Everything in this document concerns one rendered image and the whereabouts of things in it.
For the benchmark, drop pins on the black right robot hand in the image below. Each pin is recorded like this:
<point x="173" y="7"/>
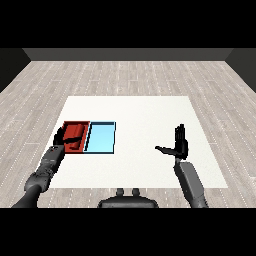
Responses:
<point x="181" y="148"/>

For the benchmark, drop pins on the shallow red open box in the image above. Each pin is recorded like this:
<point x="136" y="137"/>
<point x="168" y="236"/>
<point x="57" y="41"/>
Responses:
<point x="68" y="130"/>

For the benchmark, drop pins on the small red can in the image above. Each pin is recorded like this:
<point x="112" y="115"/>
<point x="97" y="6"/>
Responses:
<point x="79" y="130"/>

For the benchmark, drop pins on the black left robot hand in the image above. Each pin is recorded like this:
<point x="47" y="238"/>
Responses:
<point x="59" y="137"/>

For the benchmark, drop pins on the dark grey robot body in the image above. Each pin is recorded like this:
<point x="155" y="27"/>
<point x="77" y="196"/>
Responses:
<point x="128" y="201"/>

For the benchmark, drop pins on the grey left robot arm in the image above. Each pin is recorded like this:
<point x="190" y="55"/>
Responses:
<point x="46" y="165"/>

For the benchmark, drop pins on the shallow light blue open box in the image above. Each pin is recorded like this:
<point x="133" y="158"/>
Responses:
<point x="100" y="137"/>

